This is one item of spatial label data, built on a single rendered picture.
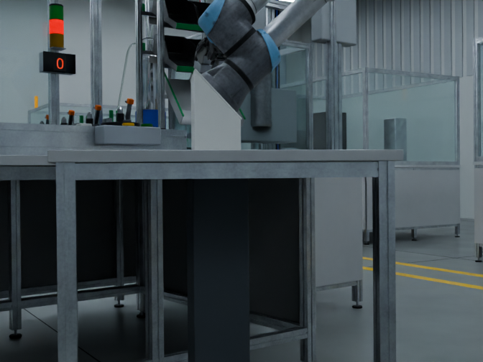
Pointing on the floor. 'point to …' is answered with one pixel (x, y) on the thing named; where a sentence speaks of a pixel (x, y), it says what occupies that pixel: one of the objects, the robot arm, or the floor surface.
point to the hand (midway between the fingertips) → (203, 57)
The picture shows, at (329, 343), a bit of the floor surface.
